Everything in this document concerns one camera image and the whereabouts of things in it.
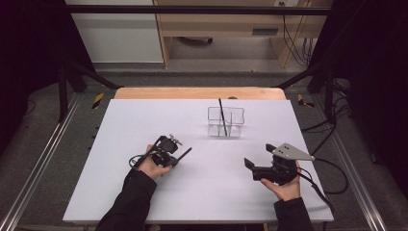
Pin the person's left hand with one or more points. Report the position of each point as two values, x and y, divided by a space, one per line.
154 171

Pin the yellow clamp right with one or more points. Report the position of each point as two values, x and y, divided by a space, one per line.
301 101

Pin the light wooden desk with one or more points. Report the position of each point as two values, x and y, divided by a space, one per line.
224 24

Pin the yellow clamp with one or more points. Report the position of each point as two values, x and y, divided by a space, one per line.
97 100
301 101

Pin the person's right hand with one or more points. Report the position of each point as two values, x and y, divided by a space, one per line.
287 192

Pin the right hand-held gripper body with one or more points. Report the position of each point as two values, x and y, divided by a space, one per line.
279 173

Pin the black metal stand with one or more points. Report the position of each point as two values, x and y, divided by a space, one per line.
62 93
328 96

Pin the wooden table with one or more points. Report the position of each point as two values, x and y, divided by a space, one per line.
192 93

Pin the black curtain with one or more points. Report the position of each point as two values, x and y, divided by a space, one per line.
378 80
29 64

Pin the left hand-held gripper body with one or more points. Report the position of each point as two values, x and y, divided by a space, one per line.
166 147

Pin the white cabinet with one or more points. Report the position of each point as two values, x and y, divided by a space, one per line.
118 38

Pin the white table board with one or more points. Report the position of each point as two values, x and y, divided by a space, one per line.
198 199

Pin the plain black pen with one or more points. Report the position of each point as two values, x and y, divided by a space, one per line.
223 117

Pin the black horizontal frame bar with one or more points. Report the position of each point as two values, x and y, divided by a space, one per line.
192 10

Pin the black pen with silver tip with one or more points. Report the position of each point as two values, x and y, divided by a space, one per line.
185 153

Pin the clear acrylic organizer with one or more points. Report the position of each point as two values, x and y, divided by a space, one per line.
235 126

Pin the aluminium rail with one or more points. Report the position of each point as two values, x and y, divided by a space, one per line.
41 157
352 166

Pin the yellow clamp left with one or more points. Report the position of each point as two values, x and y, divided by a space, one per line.
97 100

